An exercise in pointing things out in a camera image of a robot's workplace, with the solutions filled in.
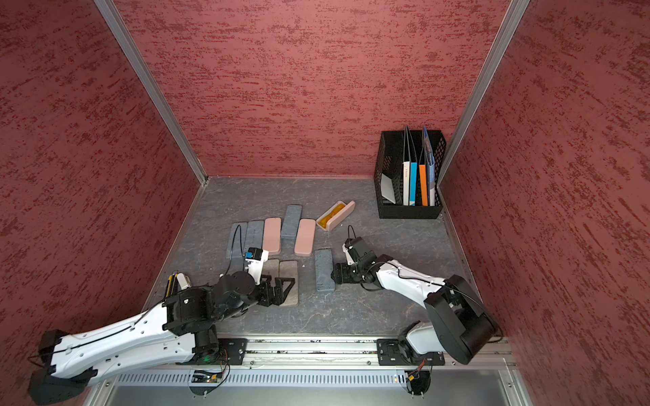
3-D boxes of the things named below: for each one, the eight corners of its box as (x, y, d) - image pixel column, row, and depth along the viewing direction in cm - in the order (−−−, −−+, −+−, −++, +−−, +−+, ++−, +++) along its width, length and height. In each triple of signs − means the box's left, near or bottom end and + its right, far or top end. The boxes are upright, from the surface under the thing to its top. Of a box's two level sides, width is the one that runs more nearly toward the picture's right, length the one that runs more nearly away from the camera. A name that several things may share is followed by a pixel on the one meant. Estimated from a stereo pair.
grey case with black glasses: (245, 253, 97) (243, 248, 94) (249, 226, 105) (247, 221, 103) (262, 251, 98) (260, 247, 95) (264, 224, 106) (263, 220, 103)
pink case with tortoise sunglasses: (263, 256, 97) (261, 251, 94) (266, 222, 107) (264, 218, 104) (281, 254, 97) (279, 250, 95) (282, 221, 108) (281, 216, 105)
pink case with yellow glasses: (315, 224, 106) (315, 214, 100) (340, 203, 114) (340, 192, 108) (330, 235, 102) (330, 225, 97) (354, 212, 110) (355, 202, 105)
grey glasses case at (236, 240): (227, 259, 95) (224, 255, 93) (232, 227, 105) (230, 223, 102) (243, 257, 96) (241, 254, 93) (247, 225, 105) (245, 221, 103)
